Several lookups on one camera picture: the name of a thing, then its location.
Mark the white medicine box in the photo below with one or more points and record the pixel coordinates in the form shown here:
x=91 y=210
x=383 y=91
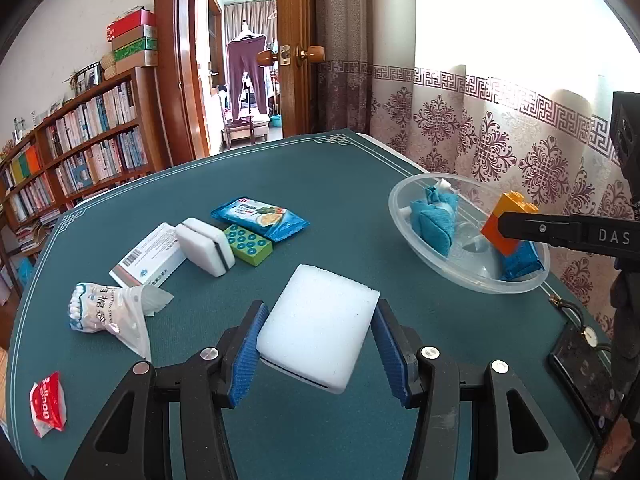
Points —
x=147 y=260

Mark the wooden bookshelf with books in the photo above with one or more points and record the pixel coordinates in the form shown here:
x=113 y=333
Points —
x=85 y=140

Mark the brown door knob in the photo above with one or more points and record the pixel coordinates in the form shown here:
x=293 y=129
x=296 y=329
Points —
x=312 y=53

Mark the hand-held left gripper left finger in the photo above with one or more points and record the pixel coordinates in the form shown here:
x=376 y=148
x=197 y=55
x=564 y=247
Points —
x=246 y=355

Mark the cotton swab bag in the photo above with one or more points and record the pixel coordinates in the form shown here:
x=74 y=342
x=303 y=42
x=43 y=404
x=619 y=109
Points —
x=107 y=310

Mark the green table mat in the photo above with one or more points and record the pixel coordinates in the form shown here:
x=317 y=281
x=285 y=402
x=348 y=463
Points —
x=320 y=170

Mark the grey curtain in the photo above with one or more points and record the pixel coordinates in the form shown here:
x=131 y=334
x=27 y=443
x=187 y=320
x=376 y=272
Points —
x=250 y=15

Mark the tan cardboard box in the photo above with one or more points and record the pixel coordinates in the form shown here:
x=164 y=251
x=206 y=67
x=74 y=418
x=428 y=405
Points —
x=135 y=62

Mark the blue cracker packet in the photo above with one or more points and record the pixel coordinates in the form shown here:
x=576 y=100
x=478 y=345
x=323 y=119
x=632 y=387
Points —
x=260 y=217
x=520 y=262

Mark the green dotted box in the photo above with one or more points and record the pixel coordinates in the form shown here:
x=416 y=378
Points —
x=247 y=245

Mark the red snack packet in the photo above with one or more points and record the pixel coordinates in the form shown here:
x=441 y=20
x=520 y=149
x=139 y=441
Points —
x=47 y=405

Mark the clear plastic bowl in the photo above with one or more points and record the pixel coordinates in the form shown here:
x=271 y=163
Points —
x=465 y=276

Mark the black tablet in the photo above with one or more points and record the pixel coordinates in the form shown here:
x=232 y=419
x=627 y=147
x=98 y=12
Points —
x=582 y=375

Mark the red cardboard box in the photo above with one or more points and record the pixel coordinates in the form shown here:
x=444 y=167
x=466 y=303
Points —
x=130 y=22

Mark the green cardboard box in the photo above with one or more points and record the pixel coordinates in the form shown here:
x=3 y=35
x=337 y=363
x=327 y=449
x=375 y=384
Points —
x=134 y=50

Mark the photo frame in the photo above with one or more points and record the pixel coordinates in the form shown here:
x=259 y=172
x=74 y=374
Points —
x=89 y=77

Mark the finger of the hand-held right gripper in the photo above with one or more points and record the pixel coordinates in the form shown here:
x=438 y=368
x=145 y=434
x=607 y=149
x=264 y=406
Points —
x=540 y=230

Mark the patterned white curtain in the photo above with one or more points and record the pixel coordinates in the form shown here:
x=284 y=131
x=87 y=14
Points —
x=500 y=125

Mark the orange and yellow toy block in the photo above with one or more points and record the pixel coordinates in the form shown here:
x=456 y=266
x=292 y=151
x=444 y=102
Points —
x=506 y=206

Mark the white sponge with black stripe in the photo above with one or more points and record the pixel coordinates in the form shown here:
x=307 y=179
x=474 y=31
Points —
x=202 y=250

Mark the blue cloth pouch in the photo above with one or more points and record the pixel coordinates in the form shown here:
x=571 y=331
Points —
x=432 y=220

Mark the plain white sponge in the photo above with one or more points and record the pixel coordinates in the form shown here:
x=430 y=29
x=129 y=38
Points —
x=317 y=327

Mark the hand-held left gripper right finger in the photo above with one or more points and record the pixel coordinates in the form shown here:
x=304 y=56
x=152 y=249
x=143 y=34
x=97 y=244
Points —
x=392 y=355

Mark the wrist watch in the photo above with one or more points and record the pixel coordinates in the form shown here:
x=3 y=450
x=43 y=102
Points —
x=591 y=336

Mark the wooden stool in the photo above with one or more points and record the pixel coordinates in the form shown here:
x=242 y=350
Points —
x=245 y=132

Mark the purple pants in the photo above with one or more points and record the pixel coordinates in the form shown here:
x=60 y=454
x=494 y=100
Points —
x=245 y=75

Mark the wooden door frame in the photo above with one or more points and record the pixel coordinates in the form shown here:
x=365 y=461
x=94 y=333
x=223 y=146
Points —
x=172 y=60

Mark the wooden door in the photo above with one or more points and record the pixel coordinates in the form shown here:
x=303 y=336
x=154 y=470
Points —
x=295 y=10

